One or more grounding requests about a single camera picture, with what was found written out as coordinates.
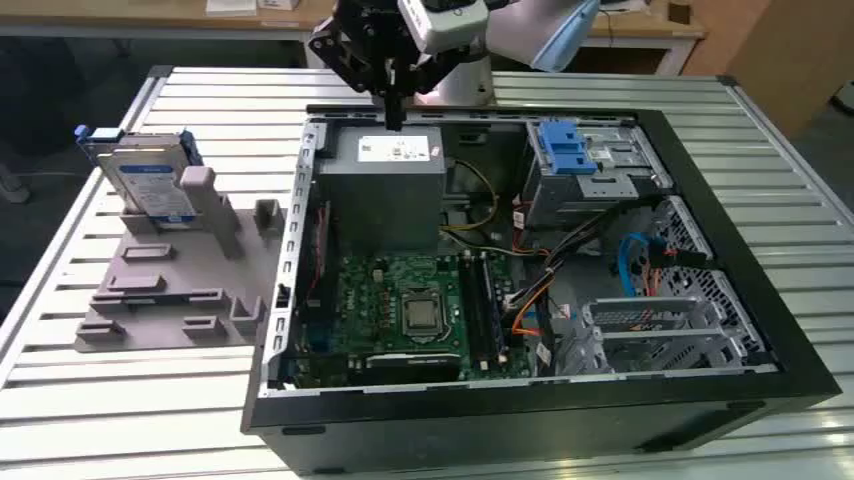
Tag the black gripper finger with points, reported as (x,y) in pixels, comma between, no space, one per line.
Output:
(347,60)
(427,70)

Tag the hard disk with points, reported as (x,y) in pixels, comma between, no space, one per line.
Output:
(149,195)

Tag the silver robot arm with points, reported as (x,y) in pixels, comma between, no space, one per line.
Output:
(467,85)

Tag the metal disk bay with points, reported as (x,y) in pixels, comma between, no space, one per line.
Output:
(667,336)

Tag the white labelled box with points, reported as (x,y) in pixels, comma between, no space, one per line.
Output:
(276,4)

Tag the white paper box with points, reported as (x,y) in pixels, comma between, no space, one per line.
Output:
(229,6)

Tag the blue plastic latch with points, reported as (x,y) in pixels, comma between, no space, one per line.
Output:
(563,145)

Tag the wooden desk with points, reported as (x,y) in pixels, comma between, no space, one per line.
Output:
(167,20)

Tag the grey power supply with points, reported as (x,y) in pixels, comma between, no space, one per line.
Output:
(380,210)

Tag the metal optical drive cage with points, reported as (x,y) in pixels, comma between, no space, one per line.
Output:
(600,187)

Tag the small dark box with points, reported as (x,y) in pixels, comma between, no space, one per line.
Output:
(679,12)

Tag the black RAM slot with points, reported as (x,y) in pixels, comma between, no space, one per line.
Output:
(472,300)

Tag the black office chair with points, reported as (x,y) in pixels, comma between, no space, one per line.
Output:
(40,100)

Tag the silver CPU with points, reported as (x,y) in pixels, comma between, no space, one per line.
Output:
(423,316)

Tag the grey parts rack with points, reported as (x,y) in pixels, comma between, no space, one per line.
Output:
(187,280)

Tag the CPU socket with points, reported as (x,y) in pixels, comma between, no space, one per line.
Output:
(427,340)

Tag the wooden cabinet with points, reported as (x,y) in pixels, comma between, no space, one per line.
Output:
(787,60)

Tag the RAM stick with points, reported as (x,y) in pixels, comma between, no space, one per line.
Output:
(156,299)

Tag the green motherboard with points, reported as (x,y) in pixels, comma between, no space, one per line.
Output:
(367,345)

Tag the grey metal foot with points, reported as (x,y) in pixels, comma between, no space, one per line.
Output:
(15,192)

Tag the black graphics card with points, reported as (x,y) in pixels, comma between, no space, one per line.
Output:
(413,367)

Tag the black PC case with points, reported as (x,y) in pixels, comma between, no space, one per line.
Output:
(467,430)

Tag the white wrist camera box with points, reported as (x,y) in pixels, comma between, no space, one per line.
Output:
(443,22)

